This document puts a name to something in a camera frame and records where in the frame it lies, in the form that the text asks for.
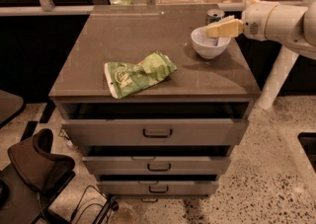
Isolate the white bowl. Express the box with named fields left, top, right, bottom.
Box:
left=191, top=27, right=231, bottom=59

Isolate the top drawer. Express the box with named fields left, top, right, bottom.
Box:
left=62, top=118, right=248, bottom=146

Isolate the black office chair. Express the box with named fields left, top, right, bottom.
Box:
left=0, top=129, right=75, bottom=224

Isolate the grey drawer cabinet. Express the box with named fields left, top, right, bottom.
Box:
left=49, top=5, right=260, bottom=198

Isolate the redbull can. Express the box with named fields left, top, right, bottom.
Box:
left=205, top=9, right=225, bottom=24

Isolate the bottom drawer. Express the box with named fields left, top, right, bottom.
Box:
left=97, top=181, right=219, bottom=196

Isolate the dark round table edge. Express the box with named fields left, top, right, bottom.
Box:
left=0, top=90, right=25, bottom=127

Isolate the black cable on floor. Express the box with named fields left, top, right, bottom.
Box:
left=69, top=185, right=119, bottom=224

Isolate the green chip bag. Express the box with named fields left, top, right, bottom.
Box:
left=104, top=51, right=177, bottom=99

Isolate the white table leg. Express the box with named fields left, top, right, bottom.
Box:
left=257, top=46, right=299, bottom=110

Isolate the middle drawer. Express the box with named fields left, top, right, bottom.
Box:
left=83, top=156, right=230, bottom=175

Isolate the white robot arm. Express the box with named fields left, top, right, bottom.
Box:
left=205, top=0, right=316, bottom=59

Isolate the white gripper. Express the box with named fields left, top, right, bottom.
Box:
left=206, top=1, right=279, bottom=41

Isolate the drawer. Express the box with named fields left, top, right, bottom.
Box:
left=83, top=156, right=230, bottom=175
left=97, top=181, right=219, bottom=196
left=62, top=118, right=248, bottom=146

